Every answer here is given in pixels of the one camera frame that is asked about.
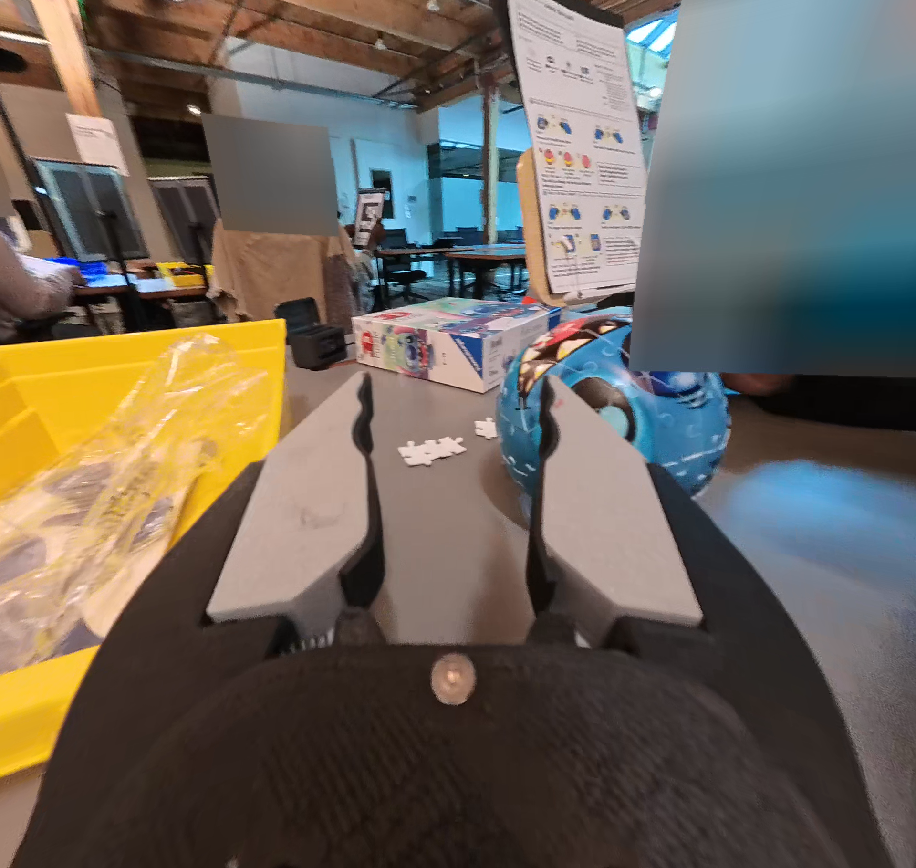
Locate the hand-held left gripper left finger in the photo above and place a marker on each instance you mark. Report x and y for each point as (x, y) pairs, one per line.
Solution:
(300, 517)

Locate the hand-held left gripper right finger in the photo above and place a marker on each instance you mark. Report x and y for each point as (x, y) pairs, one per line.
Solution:
(615, 524)

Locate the blue puzzle ball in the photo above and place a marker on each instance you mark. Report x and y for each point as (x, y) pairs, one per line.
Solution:
(644, 417)

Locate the white puzzle piece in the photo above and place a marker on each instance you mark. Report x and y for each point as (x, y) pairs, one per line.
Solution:
(448, 447)
(486, 428)
(415, 454)

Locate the puzzle box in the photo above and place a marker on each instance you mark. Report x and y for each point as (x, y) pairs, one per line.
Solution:
(458, 345)

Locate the yellow plastic bin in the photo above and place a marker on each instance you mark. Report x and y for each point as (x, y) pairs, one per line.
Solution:
(182, 274)
(236, 352)

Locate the clear plastic bag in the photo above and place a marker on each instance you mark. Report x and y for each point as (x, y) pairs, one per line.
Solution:
(129, 467)

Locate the black case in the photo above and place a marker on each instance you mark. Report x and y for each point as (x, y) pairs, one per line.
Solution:
(315, 338)

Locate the tan cloth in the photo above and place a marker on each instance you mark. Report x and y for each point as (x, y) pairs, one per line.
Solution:
(279, 274)

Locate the black office chair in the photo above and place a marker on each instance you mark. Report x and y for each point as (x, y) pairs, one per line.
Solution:
(404, 267)

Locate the wooden office table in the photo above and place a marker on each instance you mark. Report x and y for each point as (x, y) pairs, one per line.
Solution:
(494, 256)

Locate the blue plastic bin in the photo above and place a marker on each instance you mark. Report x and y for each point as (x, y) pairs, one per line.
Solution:
(79, 270)

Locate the white paper notice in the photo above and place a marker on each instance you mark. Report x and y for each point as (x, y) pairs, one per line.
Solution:
(96, 143)

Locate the wooden post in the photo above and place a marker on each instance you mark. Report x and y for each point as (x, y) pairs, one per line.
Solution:
(64, 38)

